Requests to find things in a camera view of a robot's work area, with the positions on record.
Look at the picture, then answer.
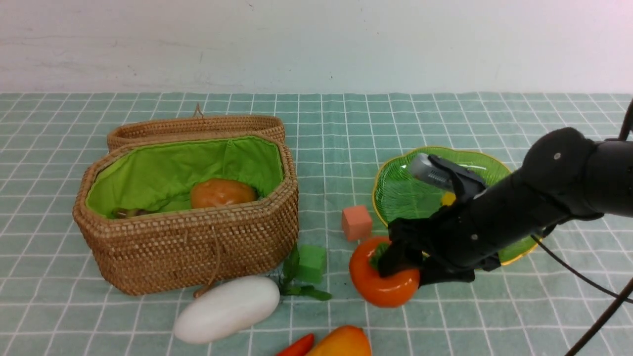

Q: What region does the orange persimmon with green calyx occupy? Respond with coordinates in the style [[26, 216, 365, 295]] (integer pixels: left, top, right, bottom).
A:
[[349, 236, 421, 308]]

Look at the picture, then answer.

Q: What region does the brown potato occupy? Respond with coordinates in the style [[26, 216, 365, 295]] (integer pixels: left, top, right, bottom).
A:
[[190, 178, 258, 208]]

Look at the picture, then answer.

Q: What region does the green leaf glass plate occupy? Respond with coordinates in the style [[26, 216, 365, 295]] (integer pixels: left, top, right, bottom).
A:
[[372, 146, 538, 266]]

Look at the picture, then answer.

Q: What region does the woven wicker basket lid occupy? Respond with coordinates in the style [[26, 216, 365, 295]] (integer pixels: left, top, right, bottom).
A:
[[106, 104, 286, 151]]

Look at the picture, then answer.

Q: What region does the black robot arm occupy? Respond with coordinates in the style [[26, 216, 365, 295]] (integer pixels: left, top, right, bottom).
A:
[[377, 128, 633, 284]]

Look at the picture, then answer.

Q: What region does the green foam cube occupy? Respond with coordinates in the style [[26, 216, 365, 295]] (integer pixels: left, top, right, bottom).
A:
[[296, 245, 326, 284]]

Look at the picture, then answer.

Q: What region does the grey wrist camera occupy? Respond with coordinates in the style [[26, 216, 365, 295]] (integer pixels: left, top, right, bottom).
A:
[[408, 153, 488, 203]]

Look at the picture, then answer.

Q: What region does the orange yellow mango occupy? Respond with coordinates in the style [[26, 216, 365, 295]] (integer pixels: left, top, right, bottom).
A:
[[307, 325, 372, 356]]

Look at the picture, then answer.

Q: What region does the red chili pepper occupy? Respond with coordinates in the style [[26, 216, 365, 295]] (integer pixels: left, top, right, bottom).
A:
[[276, 333, 315, 356]]

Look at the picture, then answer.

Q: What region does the white radish with leaves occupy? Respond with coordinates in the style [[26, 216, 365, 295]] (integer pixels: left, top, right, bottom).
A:
[[173, 245, 332, 344]]

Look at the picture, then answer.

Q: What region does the yellow lemon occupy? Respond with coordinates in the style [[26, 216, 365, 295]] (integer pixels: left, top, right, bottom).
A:
[[441, 192, 456, 206]]

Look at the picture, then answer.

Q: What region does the orange foam cube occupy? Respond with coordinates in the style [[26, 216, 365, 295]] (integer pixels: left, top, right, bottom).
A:
[[341, 205, 373, 242]]

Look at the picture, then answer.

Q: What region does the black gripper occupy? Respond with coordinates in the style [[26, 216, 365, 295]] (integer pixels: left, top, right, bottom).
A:
[[378, 173, 569, 287]]

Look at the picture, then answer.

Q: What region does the woven wicker basket green lining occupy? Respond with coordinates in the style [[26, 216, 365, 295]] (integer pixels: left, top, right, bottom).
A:
[[72, 132, 299, 297]]

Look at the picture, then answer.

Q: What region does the purple eggplant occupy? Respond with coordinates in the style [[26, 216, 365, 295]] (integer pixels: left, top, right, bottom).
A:
[[111, 208, 160, 220]]

